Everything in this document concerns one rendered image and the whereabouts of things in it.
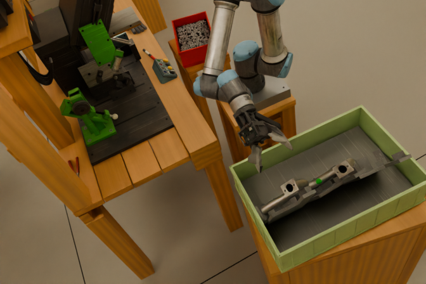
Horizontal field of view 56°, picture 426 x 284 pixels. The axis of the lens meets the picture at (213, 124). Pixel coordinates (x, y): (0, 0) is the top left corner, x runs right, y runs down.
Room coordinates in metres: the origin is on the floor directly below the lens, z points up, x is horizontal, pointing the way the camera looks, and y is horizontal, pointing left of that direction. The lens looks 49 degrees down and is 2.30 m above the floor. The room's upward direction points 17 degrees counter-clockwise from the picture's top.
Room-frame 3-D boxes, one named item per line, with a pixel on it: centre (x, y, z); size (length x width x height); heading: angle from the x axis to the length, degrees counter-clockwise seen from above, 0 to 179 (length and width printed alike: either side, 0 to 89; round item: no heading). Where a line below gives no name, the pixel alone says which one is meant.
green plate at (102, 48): (1.71, 0.41, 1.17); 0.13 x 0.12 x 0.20; 11
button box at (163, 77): (1.64, 0.16, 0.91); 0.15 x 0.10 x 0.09; 11
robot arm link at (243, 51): (1.36, -0.24, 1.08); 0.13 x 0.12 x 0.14; 52
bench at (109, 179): (1.77, 0.49, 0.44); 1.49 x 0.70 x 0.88; 11
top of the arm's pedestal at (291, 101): (1.37, -0.23, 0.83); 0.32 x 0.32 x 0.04; 9
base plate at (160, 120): (1.77, 0.49, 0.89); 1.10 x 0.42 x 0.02; 11
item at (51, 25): (1.85, 0.65, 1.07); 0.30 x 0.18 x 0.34; 11
